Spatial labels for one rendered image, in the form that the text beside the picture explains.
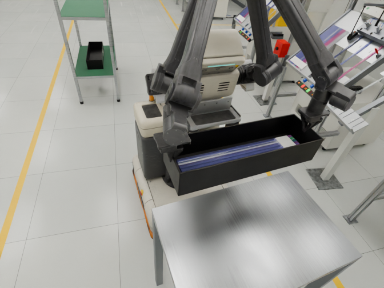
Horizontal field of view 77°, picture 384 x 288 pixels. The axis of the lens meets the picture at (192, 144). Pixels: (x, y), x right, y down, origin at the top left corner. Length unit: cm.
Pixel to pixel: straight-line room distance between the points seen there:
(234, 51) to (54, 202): 174
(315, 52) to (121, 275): 159
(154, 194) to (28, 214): 96
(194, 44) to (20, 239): 179
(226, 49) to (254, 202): 65
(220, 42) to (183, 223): 71
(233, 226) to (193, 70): 64
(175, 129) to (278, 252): 65
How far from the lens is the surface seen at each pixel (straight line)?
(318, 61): 90
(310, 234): 113
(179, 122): 59
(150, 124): 143
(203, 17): 71
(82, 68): 318
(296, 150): 96
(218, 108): 115
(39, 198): 227
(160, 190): 174
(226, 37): 102
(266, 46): 104
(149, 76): 103
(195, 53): 66
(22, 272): 199
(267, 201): 114
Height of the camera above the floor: 167
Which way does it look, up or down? 42 degrees down
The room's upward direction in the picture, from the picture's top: 6 degrees clockwise
